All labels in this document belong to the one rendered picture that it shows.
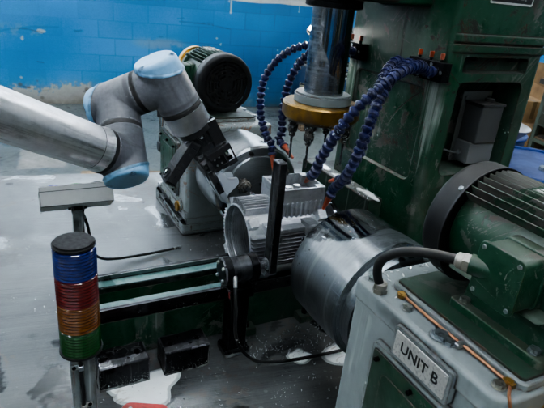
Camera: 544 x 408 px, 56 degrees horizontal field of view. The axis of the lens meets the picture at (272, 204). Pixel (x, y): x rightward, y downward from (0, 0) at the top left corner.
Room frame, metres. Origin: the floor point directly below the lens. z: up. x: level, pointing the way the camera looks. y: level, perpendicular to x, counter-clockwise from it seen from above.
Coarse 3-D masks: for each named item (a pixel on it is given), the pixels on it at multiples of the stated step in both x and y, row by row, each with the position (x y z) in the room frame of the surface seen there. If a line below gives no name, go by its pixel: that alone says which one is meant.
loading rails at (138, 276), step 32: (224, 256) 1.13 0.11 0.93; (128, 288) 0.98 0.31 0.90; (160, 288) 1.02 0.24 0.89; (192, 288) 0.99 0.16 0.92; (256, 288) 1.03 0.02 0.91; (288, 288) 1.07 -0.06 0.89; (128, 320) 0.88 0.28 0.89; (160, 320) 0.92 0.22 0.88; (192, 320) 0.95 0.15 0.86; (256, 320) 1.03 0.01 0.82
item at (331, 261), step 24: (336, 216) 0.93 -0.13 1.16; (360, 216) 0.93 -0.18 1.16; (312, 240) 0.89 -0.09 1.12; (336, 240) 0.86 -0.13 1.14; (360, 240) 0.84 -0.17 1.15; (384, 240) 0.83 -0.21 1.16; (408, 240) 0.84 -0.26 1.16; (312, 264) 0.85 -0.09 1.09; (336, 264) 0.81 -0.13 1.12; (360, 264) 0.78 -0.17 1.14; (408, 264) 0.79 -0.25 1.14; (312, 288) 0.82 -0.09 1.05; (336, 288) 0.78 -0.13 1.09; (312, 312) 0.83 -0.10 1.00; (336, 312) 0.76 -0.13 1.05; (336, 336) 0.76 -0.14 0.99
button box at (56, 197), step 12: (48, 192) 1.10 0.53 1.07; (60, 192) 1.11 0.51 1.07; (72, 192) 1.12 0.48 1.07; (84, 192) 1.14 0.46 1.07; (96, 192) 1.15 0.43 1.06; (108, 192) 1.16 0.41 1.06; (48, 204) 1.08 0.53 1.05; (60, 204) 1.10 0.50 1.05; (72, 204) 1.11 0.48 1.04; (84, 204) 1.13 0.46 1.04; (96, 204) 1.16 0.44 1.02; (108, 204) 1.19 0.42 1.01
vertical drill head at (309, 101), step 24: (312, 24) 1.15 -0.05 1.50; (336, 24) 1.12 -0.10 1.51; (312, 48) 1.14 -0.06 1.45; (336, 48) 1.12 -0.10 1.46; (312, 72) 1.13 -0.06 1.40; (336, 72) 1.13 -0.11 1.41; (288, 96) 1.19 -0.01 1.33; (312, 96) 1.11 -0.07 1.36; (336, 96) 1.13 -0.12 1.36; (288, 120) 1.17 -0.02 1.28; (312, 120) 1.08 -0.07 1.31; (336, 120) 1.08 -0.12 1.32
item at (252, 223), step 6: (228, 198) 1.13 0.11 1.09; (228, 204) 1.13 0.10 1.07; (318, 210) 1.10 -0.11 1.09; (324, 210) 1.11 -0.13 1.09; (318, 216) 1.10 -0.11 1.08; (324, 216) 1.10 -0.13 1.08; (246, 222) 1.03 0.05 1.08; (252, 222) 1.02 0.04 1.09; (258, 222) 1.02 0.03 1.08; (252, 228) 1.01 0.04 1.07
